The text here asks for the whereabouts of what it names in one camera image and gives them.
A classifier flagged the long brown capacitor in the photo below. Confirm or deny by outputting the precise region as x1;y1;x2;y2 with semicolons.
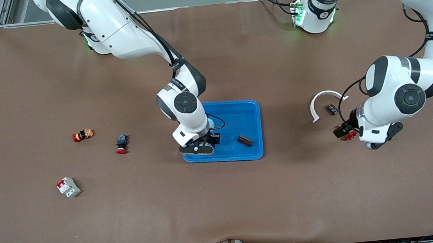
237;134;253;148

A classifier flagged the blue plastic tray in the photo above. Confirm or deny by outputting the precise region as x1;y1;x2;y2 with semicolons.
178;98;265;167

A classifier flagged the orange emergency stop button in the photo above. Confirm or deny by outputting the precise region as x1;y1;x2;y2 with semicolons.
71;128;96;143

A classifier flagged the white red circuit breaker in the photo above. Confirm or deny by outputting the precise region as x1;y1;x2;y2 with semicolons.
56;176;82;199

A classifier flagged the brown table cover mat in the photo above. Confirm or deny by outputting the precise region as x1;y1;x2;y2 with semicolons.
0;0;433;243

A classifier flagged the white semicircular bracket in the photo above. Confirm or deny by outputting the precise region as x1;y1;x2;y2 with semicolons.
309;89;351;124

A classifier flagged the red push button switch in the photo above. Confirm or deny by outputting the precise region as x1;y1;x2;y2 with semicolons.
115;134;130;155

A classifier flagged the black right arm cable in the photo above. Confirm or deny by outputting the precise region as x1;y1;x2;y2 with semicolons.
76;0;226;142

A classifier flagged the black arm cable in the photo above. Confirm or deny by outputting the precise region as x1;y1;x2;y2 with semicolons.
76;0;226;142
330;2;433;135

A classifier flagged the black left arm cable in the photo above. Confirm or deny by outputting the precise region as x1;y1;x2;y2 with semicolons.
330;2;433;135

